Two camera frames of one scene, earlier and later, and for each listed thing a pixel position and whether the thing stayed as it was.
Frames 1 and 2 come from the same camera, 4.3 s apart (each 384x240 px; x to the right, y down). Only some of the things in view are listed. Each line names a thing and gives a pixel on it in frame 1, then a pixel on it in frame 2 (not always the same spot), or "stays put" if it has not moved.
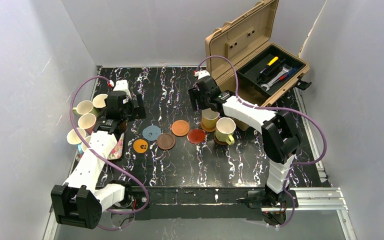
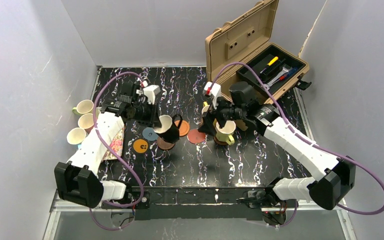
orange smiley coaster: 140,145 stays put
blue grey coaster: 151,133 stays put
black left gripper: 137,108 to 151,115
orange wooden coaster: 180,128 stays put
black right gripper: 194,99 to 213,112
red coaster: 196,136 stays put
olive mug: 98,101 to 169,131
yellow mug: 225,127 stays put
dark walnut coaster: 216,140 stays put
